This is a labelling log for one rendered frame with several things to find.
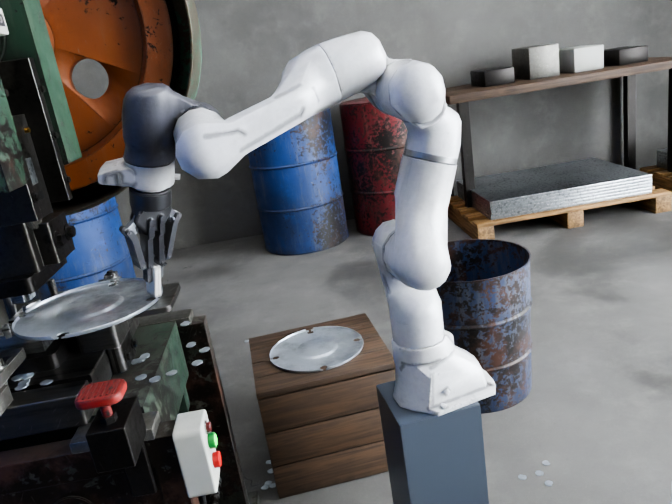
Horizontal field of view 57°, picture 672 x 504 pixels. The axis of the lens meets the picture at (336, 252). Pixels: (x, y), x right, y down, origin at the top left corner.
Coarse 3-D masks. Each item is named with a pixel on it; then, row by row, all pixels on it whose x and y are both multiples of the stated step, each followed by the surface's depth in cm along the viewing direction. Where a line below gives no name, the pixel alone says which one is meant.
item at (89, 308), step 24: (96, 288) 135; (120, 288) 133; (144, 288) 130; (48, 312) 125; (72, 312) 121; (96, 312) 119; (120, 312) 118; (24, 336) 112; (48, 336) 110; (72, 336) 110
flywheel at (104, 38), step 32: (64, 0) 140; (96, 0) 141; (128, 0) 142; (160, 0) 139; (64, 32) 142; (96, 32) 143; (128, 32) 143; (160, 32) 141; (64, 64) 144; (128, 64) 145; (160, 64) 143; (96, 128) 149; (96, 160) 148
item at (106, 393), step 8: (88, 384) 96; (96, 384) 95; (104, 384) 95; (112, 384) 95; (120, 384) 94; (80, 392) 94; (88, 392) 93; (96, 392) 93; (104, 392) 93; (112, 392) 92; (120, 392) 92; (80, 400) 91; (88, 400) 91; (96, 400) 91; (104, 400) 91; (112, 400) 91; (120, 400) 92; (80, 408) 91; (88, 408) 91; (104, 408) 94; (104, 416) 94
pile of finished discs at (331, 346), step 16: (288, 336) 198; (304, 336) 197; (320, 336) 195; (336, 336) 194; (352, 336) 192; (272, 352) 190; (288, 352) 188; (304, 352) 185; (320, 352) 184; (336, 352) 183; (352, 352) 182; (288, 368) 178; (304, 368) 177
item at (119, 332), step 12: (168, 288) 128; (180, 288) 130; (168, 300) 121; (144, 312) 118; (156, 312) 118; (120, 324) 125; (84, 336) 120; (96, 336) 121; (108, 336) 121; (120, 336) 123; (84, 348) 121; (96, 348) 121; (108, 348) 122; (120, 348) 123; (132, 348) 130; (120, 360) 123; (120, 372) 123
